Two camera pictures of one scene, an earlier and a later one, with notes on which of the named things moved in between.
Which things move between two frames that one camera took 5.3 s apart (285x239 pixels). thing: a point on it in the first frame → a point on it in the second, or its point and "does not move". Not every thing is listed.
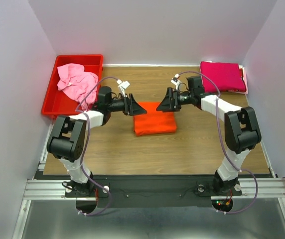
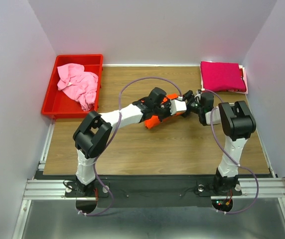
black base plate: (160, 191) does not move
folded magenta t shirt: (227, 76) does not move
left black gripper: (131, 107) → (167, 104)
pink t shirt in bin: (77, 83) does not move
